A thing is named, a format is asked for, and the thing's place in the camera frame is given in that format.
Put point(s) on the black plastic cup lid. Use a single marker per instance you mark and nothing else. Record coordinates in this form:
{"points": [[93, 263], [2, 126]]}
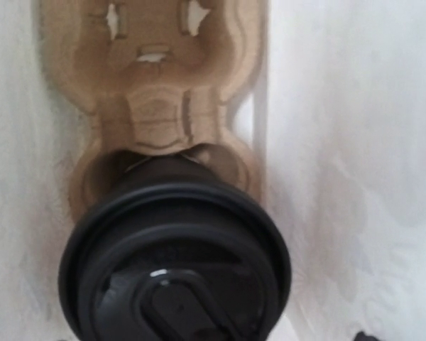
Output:
{"points": [[182, 260]]}

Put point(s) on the brown pulp cup carrier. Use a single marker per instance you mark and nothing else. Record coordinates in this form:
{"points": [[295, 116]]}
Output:
{"points": [[152, 87]]}

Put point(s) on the cream bear paper bag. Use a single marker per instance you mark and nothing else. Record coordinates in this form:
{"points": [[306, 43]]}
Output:
{"points": [[339, 117]]}

